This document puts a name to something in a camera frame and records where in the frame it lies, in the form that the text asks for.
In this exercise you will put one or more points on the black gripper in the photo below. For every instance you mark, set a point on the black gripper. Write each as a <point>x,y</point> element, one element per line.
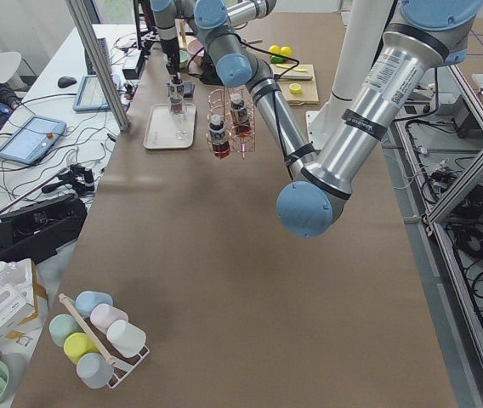
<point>173,56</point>

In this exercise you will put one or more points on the tea bottle white cap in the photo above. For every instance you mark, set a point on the tea bottle white cap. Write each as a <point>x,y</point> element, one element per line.
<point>217,136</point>
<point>239,115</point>
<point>176,96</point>

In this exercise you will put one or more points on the copper wire bottle basket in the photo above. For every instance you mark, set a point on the copper wire bottle basket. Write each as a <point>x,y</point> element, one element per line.
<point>219,103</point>

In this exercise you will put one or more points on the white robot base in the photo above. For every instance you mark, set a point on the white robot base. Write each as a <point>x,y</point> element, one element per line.
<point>365,26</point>

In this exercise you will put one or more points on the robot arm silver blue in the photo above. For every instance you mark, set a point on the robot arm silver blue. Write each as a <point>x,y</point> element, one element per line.
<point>387,48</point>
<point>169,21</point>

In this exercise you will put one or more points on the green bowl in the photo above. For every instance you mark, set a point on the green bowl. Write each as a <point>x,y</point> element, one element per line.
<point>183,59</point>

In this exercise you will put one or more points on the pink bowl of ice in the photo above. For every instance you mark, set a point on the pink bowl of ice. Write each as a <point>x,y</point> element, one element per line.
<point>196,51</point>

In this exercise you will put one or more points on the clear wine glass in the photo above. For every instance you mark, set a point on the clear wine glass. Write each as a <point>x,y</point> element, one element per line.
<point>180,126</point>

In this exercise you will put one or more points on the cream serving tray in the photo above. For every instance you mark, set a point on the cream serving tray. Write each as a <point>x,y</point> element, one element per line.
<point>165,131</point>

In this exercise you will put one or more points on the yellow lemon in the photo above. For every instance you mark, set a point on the yellow lemon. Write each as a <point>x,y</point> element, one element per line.
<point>274,50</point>
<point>286,51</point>

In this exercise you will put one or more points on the green lime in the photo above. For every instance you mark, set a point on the green lime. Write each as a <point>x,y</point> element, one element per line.
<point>276,60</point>

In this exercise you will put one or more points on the steel muddler black tip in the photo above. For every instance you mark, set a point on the steel muddler black tip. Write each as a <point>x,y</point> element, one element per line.
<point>295,77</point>

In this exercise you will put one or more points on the black computer mouse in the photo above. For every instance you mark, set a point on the black computer mouse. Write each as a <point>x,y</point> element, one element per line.
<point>66,81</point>

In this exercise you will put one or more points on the half lemon slice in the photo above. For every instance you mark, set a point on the half lemon slice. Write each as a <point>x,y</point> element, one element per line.
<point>295,88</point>

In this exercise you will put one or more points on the yellow plastic knife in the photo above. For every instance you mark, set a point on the yellow plastic knife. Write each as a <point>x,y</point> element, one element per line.
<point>290,68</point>

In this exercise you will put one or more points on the wooden cutting board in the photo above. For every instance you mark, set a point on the wooden cutting board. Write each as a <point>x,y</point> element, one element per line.
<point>309,95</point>

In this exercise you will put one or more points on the blue teach pendant tablet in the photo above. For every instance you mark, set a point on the blue teach pendant tablet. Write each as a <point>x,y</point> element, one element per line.
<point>33,140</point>

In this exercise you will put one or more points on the blue plastic cup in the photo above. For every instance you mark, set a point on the blue plastic cup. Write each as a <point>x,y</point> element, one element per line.
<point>88,300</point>

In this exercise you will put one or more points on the pink plastic cup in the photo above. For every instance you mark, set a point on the pink plastic cup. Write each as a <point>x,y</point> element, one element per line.
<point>103,315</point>

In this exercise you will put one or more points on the white plastic cup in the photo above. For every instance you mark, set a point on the white plastic cup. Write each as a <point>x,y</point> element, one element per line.
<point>126,338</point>

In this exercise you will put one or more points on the green plastic cup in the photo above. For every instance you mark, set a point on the green plastic cup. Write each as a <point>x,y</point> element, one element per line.
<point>61,327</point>

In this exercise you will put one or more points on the yellow plastic cup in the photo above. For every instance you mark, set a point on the yellow plastic cup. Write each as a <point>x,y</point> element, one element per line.
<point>77,345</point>

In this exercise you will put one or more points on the white cup rack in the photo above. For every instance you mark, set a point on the white cup rack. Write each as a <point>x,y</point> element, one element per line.
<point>123,367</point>

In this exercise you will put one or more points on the grey plastic cup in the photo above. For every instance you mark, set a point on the grey plastic cup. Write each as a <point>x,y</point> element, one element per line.
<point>94,371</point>

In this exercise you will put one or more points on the aluminium frame post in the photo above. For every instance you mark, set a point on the aluminium frame post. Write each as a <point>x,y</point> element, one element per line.
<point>90,42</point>

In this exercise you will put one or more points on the black electronics frame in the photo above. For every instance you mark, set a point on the black electronics frame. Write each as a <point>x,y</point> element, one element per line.
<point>36,231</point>

